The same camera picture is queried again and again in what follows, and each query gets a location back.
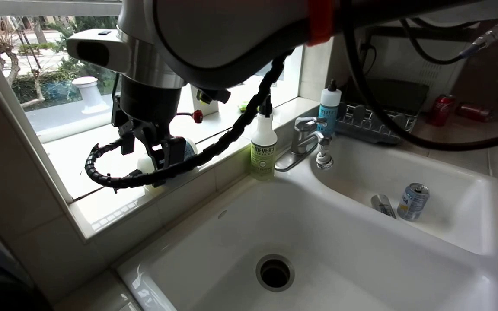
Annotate white double sink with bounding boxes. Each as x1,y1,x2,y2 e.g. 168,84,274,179
116,136,498,311

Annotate black rectangular object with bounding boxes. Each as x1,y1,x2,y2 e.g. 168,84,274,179
365,77,431,115

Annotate blue printed drink can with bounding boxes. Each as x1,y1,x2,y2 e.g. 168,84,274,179
396,182,431,224

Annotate chrome sink faucet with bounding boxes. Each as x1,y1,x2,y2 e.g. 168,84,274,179
274,117,336,174

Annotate thick smooth black cable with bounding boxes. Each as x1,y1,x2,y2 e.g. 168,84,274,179
341,0,498,155

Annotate red drink can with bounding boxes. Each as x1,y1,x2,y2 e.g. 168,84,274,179
455,103,493,123
427,94,459,129

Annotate white garden pedestal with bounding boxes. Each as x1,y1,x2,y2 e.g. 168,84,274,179
73,75,111,117

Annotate green soap pump bottle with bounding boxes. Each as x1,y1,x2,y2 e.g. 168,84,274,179
249,94,280,180

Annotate grey dish rack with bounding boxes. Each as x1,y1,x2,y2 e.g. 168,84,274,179
334,103,421,148

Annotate white window frame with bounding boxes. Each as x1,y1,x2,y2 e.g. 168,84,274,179
0,0,334,241

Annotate blue soap bottle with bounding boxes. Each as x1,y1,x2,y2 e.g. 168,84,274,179
317,80,344,139

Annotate open black sink drain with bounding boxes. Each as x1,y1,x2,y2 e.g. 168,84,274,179
255,253,296,293

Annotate black corrugated cable conduit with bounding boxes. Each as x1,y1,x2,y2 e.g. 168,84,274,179
83,49,294,191

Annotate white carton box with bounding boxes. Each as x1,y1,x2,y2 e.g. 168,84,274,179
191,85,222,118

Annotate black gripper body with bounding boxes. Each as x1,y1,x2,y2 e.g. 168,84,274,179
113,75,184,146

